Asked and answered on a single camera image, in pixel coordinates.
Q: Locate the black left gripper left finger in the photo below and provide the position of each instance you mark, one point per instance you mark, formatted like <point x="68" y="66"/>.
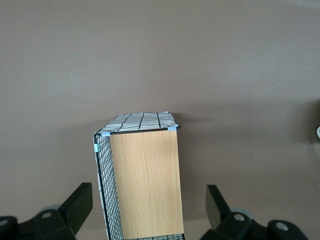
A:
<point x="67" y="217"/>

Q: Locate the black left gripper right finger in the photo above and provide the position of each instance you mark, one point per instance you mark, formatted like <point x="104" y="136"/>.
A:
<point x="225" y="222"/>

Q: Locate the light wooden shelf board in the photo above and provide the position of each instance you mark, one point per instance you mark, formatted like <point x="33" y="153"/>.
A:
<point x="147" y="182"/>

